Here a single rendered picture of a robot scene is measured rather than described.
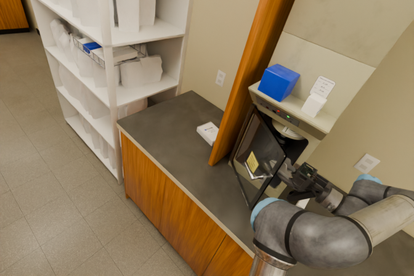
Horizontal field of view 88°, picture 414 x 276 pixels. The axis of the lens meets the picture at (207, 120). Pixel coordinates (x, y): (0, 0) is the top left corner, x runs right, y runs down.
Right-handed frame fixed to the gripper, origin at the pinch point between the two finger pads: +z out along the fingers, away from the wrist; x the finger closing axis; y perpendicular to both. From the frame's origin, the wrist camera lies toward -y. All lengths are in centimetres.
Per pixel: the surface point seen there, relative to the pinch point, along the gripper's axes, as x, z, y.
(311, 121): -3.5, -2.8, 23.0
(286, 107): -3.3, 6.4, 23.0
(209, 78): -57, 79, -17
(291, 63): -14.4, 14.6, 34.0
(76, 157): 23, 162, -128
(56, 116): 13, 233, -128
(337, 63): -14.4, 0.8, 40.3
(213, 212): 14.8, 9.8, -34.0
